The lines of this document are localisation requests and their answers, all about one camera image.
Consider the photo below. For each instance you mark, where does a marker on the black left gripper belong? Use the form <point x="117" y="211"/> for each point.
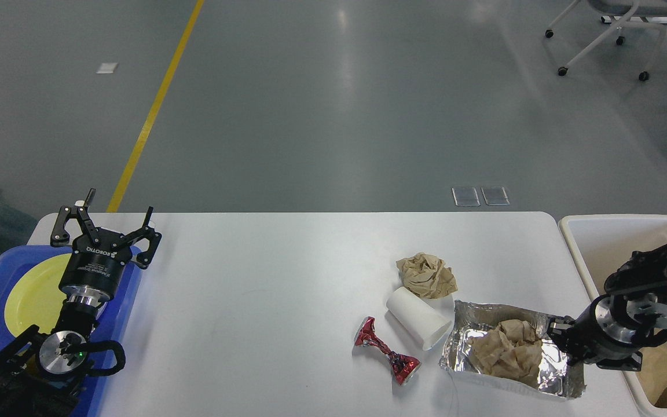
<point x="93" y="272"/>

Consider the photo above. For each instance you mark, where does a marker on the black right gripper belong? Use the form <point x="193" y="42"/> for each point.
<point x="603" y="335"/>

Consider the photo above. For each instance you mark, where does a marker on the yellow plastic plate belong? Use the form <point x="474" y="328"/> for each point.
<point x="35" y="298"/>

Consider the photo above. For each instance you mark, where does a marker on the large brown paper bag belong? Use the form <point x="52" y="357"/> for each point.
<point x="653" y="373"/>

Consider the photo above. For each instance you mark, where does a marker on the white paper cup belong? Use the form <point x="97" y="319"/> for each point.
<point x="424" y="323"/>

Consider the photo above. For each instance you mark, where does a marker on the brown paper ball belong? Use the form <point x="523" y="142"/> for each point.
<point x="427" y="276"/>

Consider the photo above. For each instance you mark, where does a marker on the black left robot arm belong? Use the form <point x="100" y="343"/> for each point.
<point x="43" y="374"/>

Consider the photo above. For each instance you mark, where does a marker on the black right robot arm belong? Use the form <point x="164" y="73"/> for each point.
<point x="630" y="314"/>

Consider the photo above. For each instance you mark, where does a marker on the crumpled brown paper on foil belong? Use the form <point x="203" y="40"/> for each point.
<point x="512" y="350"/>

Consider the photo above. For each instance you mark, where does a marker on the white plastic bin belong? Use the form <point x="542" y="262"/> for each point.
<point x="599" y="245"/>

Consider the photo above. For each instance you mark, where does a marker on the crushed red can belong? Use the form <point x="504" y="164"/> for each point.
<point x="403" y="367"/>

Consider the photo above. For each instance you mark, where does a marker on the white office chair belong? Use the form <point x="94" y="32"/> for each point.
<point x="624" y="14"/>

